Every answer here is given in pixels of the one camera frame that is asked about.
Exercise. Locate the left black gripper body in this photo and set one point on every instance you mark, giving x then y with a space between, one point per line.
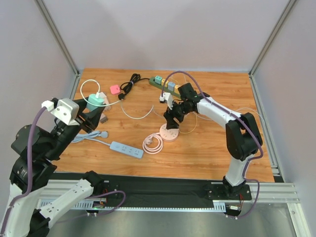
82 121

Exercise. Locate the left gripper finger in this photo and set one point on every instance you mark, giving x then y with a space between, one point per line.
81 103
91 119

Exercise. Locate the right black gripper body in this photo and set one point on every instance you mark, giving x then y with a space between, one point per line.
173 113

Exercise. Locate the light blue small charger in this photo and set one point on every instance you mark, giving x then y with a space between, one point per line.
93 102

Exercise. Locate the brown pink charger plug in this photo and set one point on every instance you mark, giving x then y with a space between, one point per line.
103 118

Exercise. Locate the beige patterned cube charger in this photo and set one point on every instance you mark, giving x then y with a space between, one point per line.
107 104

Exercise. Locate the orange charger plug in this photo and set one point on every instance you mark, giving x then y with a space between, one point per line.
176 89

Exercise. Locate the pink round power strip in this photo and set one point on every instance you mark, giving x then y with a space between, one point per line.
164 135

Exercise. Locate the green power strip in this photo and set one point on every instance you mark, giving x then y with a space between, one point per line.
159 86

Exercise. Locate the light blue power strip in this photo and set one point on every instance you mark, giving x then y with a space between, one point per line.
114 146

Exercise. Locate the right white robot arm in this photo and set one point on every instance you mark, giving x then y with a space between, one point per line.
243 138

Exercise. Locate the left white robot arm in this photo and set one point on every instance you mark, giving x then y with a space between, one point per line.
54 127

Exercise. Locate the blue charger plug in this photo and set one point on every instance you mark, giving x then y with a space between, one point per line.
171 86

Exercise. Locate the yellow charger plug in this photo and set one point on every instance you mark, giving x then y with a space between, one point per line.
164 82

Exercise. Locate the teal charger plug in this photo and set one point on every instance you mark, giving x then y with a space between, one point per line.
158 79

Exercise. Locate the black base mat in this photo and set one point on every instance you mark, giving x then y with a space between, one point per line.
149 192

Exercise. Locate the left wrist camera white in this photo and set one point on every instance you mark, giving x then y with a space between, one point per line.
54 103

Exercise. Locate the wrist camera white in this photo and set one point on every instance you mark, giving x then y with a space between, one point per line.
167 98
54 103

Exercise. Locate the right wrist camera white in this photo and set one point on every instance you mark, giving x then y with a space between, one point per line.
167 98

